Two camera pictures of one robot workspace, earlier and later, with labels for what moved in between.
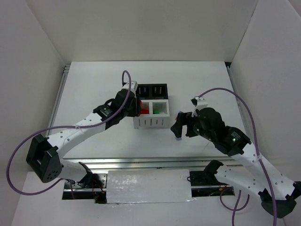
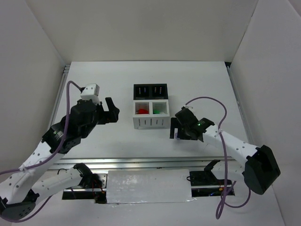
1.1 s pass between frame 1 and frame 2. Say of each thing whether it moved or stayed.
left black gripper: moved
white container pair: stayed
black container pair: stayed
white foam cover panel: stayed
